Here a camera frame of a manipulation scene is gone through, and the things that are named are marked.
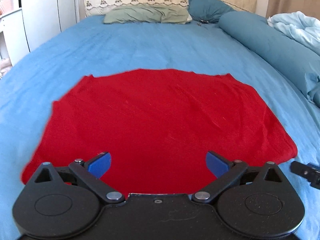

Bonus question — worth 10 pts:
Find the red knit garment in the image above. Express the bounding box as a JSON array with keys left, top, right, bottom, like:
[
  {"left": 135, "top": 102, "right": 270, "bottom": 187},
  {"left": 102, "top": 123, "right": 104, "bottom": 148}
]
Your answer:
[{"left": 21, "top": 69, "right": 297, "bottom": 195}]

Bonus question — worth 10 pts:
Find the blue bed sheet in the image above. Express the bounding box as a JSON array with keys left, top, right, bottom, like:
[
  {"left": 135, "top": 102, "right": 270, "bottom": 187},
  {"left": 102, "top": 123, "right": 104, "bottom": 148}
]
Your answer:
[{"left": 1, "top": 16, "right": 319, "bottom": 239}]

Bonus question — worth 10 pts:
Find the rolled blue duvet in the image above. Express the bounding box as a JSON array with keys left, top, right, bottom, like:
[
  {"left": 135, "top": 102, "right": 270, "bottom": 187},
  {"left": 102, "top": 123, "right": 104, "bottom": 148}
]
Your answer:
[{"left": 218, "top": 11, "right": 319, "bottom": 106}]

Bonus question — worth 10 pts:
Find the light blue blanket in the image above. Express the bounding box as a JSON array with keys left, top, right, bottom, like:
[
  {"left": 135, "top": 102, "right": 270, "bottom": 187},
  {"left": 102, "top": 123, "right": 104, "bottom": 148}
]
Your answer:
[{"left": 267, "top": 11, "right": 320, "bottom": 55}]

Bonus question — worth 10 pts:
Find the small dark hair clip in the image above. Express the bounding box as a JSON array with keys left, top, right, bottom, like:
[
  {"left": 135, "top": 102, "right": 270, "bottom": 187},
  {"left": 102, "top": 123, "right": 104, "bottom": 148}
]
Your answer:
[{"left": 197, "top": 20, "right": 209, "bottom": 26}]

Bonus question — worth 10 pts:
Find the sage green pillow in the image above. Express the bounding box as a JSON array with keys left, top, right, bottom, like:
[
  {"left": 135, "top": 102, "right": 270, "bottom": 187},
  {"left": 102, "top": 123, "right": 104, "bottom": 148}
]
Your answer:
[{"left": 103, "top": 4, "right": 193, "bottom": 24}]

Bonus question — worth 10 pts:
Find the teal blue pillow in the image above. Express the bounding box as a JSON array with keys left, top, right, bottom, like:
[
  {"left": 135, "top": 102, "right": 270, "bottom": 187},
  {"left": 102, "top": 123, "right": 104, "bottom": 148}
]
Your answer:
[{"left": 188, "top": 0, "right": 235, "bottom": 23}]

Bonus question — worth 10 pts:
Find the white wardrobe with grey band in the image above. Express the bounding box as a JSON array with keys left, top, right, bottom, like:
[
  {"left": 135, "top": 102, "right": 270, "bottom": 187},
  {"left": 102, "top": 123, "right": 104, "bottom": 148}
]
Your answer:
[{"left": 1, "top": 0, "right": 79, "bottom": 66}]

